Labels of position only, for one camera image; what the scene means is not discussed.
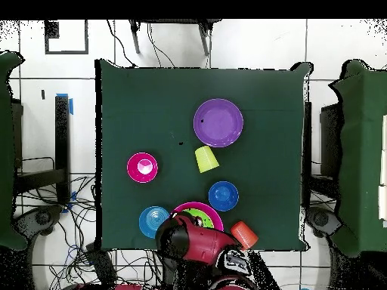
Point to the purple plastic bowl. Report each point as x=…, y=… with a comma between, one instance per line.
x=218, y=123

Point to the black metal frame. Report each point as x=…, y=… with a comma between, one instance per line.
x=62, y=136

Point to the stand with metal legs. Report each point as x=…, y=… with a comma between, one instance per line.
x=135, y=37

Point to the light blue plastic bowl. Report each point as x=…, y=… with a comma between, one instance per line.
x=151, y=222

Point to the black square floor frame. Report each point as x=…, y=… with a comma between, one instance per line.
x=66, y=53

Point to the yellow plastic cup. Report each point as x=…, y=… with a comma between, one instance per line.
x=206, y=160

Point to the dark blue plastic bowl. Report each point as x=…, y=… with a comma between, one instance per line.
x=223, y=196

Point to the large pink plastic bowl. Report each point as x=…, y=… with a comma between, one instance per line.
x=216, y=216

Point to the orange plastic cup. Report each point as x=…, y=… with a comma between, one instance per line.
x=246, y=234

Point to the green cloth covered side table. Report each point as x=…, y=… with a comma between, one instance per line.
x=7, y=151
x=362, y=151

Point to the grey pedestal foot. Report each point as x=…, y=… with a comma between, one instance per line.
x=320, y=219
x=42, y=217

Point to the blue tape strip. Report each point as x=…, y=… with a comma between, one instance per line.
x=71, y=107

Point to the small crimson plastic bowl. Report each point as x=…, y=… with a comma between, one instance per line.
x=134, y=169

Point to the black power brick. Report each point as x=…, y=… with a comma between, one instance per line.
x=101, y=265

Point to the black metal post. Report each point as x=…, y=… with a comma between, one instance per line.
x=307, y=151

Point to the dark green tablecloth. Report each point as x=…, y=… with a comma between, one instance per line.
x=136, y=105

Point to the green plastic bowl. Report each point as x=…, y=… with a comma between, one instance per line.
x=207, y=217

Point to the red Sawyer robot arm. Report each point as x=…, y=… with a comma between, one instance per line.
x=205, y=244

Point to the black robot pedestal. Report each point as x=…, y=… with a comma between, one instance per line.
x=187, y=278

